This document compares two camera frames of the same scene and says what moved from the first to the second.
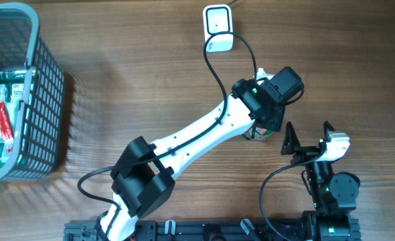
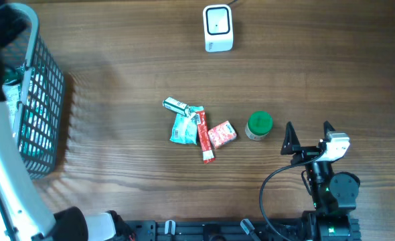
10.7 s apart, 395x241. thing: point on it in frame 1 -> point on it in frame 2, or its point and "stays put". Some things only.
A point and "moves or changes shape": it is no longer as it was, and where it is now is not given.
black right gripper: (292, 144) stays put
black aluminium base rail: (193, 230) stays put
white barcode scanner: (216, 19) stays put
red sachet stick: (6, 126) moves or changes shape
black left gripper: (276, 121) -> (11, 19)
